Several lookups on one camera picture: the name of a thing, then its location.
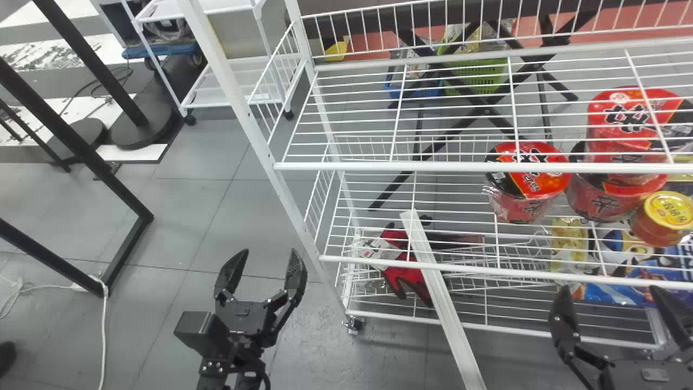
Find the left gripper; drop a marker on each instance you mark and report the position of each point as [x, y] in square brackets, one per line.
[249, 319]

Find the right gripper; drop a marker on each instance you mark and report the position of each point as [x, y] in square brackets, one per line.
[649, 376]

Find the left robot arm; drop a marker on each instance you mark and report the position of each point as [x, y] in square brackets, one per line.
[227, 371]

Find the blue snack packet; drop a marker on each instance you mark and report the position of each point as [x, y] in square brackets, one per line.
[633, 287]

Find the yellow snack packet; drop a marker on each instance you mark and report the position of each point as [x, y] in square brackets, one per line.
[568, 244]

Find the orange can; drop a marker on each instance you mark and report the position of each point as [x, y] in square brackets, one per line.
[663, 219]

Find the red noodle cup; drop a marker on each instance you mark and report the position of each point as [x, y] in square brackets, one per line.
[528, 184]
[606, 197]
[628, 122]

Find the red gloves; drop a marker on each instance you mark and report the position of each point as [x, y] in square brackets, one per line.
[403, 276]

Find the white shelf trolley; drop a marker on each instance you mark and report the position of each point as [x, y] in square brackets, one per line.
[227, 81]

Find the blue basket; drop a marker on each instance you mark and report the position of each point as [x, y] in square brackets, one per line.
[406, 91]

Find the green basket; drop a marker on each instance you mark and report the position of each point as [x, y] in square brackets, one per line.
[479, 73]

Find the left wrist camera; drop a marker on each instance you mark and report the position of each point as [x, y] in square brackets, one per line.
[203, 330]

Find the black post on round foot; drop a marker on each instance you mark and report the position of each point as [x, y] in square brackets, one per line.
[138, 122]

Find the black frame table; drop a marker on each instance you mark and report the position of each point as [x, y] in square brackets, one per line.
[81, 151]

